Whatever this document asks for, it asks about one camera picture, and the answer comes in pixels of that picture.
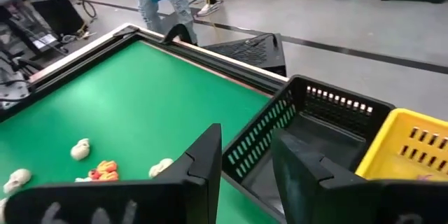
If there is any black curved clamp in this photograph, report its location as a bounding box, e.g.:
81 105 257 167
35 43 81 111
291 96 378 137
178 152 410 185
161 23 197 46

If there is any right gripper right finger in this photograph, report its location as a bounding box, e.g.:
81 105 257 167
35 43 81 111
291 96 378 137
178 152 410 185
271 128 448 224

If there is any black equipment case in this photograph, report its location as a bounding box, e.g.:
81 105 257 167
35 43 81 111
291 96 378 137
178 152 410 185
31 0 87 38

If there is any yellow plastic basket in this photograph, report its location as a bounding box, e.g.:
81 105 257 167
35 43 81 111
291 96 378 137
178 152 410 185
355 107 448 183

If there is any green table mat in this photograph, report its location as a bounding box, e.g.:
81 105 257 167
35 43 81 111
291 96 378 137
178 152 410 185
0 40 284 224

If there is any beige plastic skull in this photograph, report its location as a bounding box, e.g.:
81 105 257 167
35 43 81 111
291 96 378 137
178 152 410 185
0 197 8 223
69 137 91 162
2 168 32 195
148 157 175 179

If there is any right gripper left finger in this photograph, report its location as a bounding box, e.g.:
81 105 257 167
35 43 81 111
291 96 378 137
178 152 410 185
3 122 224 224

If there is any black plastic basket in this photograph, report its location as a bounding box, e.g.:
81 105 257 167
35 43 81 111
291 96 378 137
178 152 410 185
221 74 396 223

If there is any orange foam pumpkin skeleton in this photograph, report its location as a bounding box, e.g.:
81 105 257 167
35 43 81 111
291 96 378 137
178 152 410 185
87 160 120 183

